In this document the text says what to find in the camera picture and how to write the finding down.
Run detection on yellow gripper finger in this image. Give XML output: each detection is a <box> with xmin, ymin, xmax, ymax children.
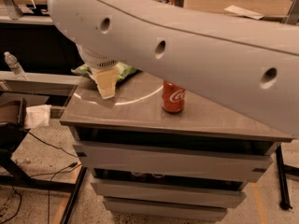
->
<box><xmin>91</xmin><ymin>67</ymin><xmax>117</xmax><ymax>99</ymax></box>

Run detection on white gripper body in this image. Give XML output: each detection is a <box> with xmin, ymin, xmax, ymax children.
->
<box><xmin>77</xmin><ymin>45</ymin><xmax>118</xmax><ymax>69</ymax></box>

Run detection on green jalapeno chip bag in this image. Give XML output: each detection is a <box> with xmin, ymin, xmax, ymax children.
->
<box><xmin>71</xmin><ymin>63</ymin><xmax>137</xmax><ymax>82</ymax></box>

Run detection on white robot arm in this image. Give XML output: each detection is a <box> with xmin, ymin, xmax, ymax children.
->
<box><xmin>48</xmin><ymin>0</ymin><xmax>299</xmax><ymax>136</ymax></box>

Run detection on red Coca-Cola can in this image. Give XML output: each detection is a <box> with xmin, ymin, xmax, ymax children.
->
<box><xmin>162</xmin><ymin>81</ymin><xmax>186</xmax><ymax>113</ymax></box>

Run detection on clear plastic water bottle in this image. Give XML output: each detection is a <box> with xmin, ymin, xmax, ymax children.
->
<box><xmin>4</xmin><ymin>51</ymin><xmax>27</xmax><ymax>80</ymax></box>

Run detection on grey drawer cabinet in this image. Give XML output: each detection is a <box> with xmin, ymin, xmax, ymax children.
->
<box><xmin>61</xmin><ymin>73</ymin><xmax>292</xmax><ymax>222</ymax></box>

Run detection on white paper sheet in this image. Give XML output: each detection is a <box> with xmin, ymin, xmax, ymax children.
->
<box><xmin>225</xmin><ymin>6</ymin><xmax>263</xmax><ymax>20</ymax></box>

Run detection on black table leg stand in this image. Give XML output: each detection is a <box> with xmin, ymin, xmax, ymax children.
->
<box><xmin>276</xmin><ymin>147</ymin><xmax>299</xmax><ymax>211</ymax></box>

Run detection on black floor cable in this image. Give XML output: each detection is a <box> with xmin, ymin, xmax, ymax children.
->
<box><xmin>0</xmin><ymin>131</ymin><xmax>82</xmax><ymax>224</ymax></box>

